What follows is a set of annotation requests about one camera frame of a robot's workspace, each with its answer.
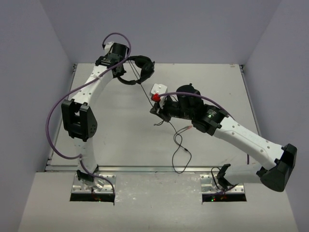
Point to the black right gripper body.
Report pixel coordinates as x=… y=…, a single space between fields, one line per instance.
x=173 y=108

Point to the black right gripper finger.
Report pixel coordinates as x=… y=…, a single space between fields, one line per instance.
x=155 y=109
x=164 y=116

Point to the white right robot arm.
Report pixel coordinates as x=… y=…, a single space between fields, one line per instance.
x=274 y=163

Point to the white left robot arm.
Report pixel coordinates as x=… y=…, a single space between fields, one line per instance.
x=78 y=118

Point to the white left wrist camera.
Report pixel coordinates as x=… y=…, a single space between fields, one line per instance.
x=107 y=47

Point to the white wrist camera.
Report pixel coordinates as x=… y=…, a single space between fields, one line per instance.
x=156 y=92
x=107 y=47

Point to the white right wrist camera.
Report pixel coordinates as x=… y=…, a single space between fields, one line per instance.
x=156 y=92

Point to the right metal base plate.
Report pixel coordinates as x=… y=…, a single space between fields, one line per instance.
x=208 y=186

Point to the metal base plate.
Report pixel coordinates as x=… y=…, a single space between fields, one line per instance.
x=208 y=186
x=98 y=186

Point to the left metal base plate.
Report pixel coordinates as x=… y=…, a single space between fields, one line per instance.
x=98 y=186

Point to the aluminium table edge rail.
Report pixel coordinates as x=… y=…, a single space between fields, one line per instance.
x=148 y=169

